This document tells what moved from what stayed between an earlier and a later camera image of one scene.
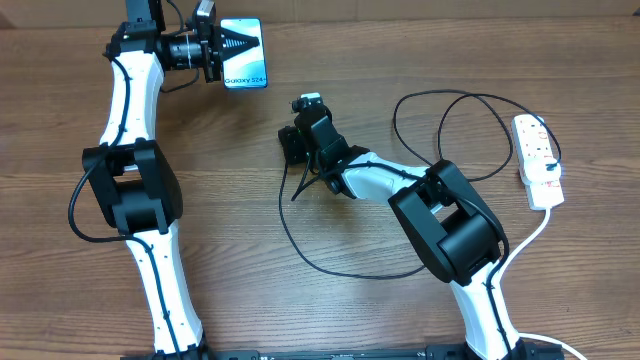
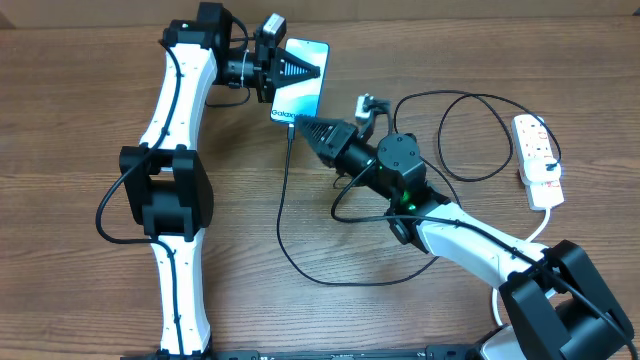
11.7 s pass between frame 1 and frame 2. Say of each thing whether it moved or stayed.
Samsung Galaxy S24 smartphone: moved
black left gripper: moved
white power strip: stayed
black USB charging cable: moved
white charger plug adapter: stayed
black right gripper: moved
